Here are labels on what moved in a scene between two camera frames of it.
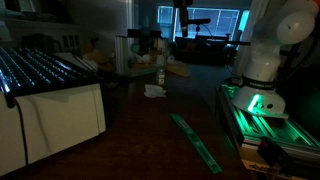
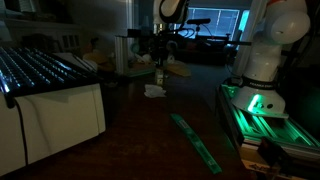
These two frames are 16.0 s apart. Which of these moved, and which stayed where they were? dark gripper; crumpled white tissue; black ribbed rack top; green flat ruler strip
Moved: dark gripper
Stayed: green flat ruler strip; black ribbed rack top; crumpled white tissue
